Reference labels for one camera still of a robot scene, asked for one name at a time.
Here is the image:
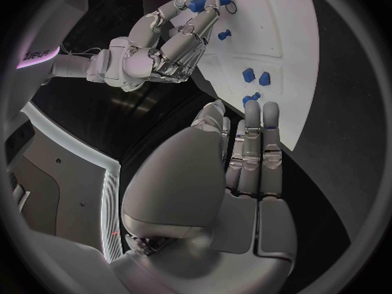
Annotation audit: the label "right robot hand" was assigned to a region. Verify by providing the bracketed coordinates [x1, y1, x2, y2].
[122, 0, 222, 92]

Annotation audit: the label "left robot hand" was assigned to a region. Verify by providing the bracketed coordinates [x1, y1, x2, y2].
[109, 99, 299, 294]

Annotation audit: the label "thick blue cylinder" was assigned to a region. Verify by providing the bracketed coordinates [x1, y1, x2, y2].
[188, 0, 233, 13]

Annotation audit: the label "white task board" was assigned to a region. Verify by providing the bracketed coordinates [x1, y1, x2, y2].
[169, 0, 320, 152]

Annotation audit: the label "blue gear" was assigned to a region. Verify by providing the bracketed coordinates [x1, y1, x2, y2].
[242, 92, 263, 108]

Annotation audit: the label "white cable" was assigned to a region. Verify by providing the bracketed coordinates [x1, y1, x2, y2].
[59, 44, 103, 57]

